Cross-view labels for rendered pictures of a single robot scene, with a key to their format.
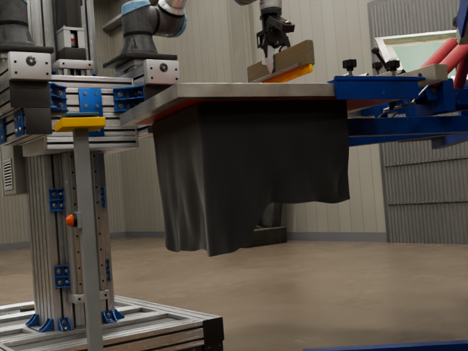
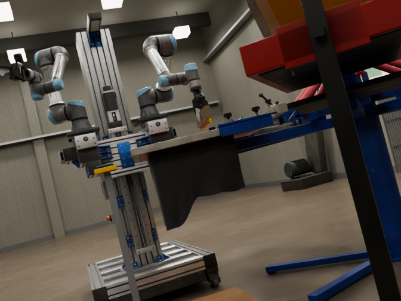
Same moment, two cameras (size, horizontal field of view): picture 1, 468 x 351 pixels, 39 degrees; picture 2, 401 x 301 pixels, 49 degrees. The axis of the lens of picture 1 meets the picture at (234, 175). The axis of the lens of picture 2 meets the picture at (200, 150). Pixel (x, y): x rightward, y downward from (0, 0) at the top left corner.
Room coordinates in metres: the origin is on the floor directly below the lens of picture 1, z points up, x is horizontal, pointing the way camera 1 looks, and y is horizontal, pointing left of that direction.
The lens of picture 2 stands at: (-0.38, -0.86, 0.77)
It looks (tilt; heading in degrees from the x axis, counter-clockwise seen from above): 3 degrees up; 17
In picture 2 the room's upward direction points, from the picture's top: 14 degrees counter-clockwise
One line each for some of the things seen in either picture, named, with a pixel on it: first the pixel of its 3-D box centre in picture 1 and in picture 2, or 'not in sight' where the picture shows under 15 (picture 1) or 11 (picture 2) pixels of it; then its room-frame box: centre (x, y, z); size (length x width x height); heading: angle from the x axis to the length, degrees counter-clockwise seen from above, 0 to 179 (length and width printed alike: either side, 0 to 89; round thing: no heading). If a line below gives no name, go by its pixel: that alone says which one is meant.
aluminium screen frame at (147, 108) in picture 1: (261, 105); (197, 141); (2.14, -0.11, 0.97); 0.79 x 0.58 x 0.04; 115
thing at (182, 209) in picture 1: (182, 183); (158, 192); (2.02, 0.16, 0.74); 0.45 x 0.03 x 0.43; 25
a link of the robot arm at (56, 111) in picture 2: not in sight; (53, 86); (2.32, 0.89, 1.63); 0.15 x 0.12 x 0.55; 98
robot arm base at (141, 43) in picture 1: (138, 47); (148, 112); (2.62, 0.34, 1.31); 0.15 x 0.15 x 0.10
